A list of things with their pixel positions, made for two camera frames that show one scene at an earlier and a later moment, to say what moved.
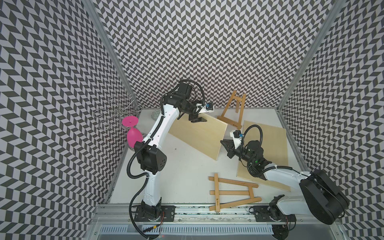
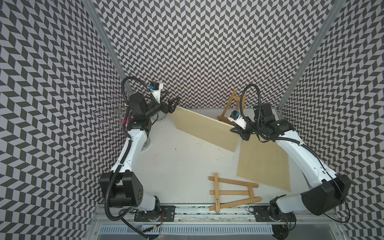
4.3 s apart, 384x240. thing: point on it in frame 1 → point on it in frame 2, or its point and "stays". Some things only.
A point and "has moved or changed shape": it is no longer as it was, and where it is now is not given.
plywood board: [206, 137] has moved or changed shape
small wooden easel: [229, 120] stays
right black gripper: [231, 146] → [242, 132]
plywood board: [275, 153] stays
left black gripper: [199, 119] → [171, 108]
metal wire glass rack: [118, 108] stays
